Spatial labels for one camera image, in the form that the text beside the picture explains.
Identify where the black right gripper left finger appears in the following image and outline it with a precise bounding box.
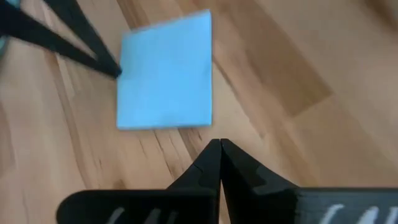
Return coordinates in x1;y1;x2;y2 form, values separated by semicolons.
55;139;222;224

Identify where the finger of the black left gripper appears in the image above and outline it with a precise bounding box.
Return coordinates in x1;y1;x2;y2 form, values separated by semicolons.
43;0;121;75
0;0;123;79

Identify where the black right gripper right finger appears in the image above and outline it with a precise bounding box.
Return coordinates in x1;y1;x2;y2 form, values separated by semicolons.
221;139;398;224

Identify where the blue sticky note pad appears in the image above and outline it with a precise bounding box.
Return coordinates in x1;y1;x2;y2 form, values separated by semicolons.
116;9;213;131

